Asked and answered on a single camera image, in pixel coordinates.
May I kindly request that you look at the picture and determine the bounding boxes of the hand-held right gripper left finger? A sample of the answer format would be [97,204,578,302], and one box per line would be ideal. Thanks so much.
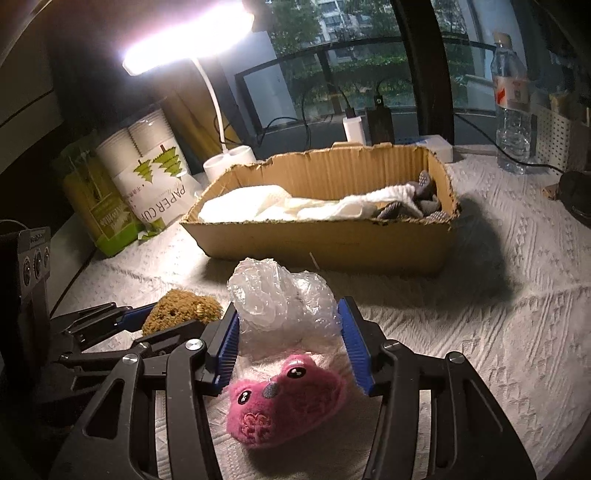
[48,311,242,480]

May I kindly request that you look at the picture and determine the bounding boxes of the white power strip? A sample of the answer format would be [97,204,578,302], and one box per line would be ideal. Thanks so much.
[394,133,456,164]

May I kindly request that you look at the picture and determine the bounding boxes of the dark window frame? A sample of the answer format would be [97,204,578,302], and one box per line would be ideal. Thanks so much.
[392,0,456,145]

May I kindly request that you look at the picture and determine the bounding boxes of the grey socks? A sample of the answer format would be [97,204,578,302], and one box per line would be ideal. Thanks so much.
[374,169,451,220]

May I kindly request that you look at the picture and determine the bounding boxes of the black charger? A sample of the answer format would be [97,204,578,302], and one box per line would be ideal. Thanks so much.
[364,106,396,145]

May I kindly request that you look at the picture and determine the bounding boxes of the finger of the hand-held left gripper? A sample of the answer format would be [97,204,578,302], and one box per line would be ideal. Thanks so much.
[59,320,207,376]
[50,302,160,352]

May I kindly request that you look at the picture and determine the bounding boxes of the black balcony railing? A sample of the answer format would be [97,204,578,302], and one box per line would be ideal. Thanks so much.
[235,34,491,136]

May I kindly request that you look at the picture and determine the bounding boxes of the black round device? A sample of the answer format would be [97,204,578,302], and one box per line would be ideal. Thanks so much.
[557,169,591,220]

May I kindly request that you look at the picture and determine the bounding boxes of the white paper cup pack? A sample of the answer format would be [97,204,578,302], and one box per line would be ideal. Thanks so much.
[95,108,204,234]

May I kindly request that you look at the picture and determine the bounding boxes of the white towel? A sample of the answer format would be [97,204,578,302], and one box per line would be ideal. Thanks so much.
[197,184,385,222]

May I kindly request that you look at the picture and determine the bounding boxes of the green paper cup pack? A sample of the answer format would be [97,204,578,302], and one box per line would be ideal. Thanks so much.
[50,142,144,258]

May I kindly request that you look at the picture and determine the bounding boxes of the pink plush toy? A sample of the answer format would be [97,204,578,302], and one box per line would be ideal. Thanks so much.
[225,350,348,452]

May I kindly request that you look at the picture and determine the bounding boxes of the yellow curtain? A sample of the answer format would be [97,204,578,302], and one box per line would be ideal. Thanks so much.
[158,60,246,175]

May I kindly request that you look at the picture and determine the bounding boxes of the white charger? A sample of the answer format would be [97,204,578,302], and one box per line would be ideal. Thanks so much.
[342,115,368,144]

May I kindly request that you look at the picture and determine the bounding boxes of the clear water bottle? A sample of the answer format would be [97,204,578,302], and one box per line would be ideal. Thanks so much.
[490,30,532,175]

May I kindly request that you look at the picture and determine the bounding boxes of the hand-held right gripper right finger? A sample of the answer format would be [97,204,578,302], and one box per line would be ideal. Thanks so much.
[338,296,537,480]

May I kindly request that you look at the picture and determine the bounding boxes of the cardboard box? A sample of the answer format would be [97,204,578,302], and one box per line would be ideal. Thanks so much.
[178,141,463,278]

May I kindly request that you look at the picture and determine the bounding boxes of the white textured table cloth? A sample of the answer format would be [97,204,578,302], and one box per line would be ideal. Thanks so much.
[50,147,591,480]

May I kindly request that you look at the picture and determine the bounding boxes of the white mesh pen holder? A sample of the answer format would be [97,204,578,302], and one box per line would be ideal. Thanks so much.
[530,91,591,169]

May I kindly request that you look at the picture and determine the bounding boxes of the brown sponge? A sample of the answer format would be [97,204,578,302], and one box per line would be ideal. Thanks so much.
[141,288,223,337]

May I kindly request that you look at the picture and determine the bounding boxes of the black cable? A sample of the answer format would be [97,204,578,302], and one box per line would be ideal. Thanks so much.
[454,113,565,177]
[256,82,352,145]

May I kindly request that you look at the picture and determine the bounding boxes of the clear plastic bag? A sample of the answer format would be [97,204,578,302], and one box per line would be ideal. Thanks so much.
[226,257,343,352]

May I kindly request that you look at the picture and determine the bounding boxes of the white desk lamp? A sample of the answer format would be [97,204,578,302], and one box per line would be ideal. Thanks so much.
[122,0,259,184]

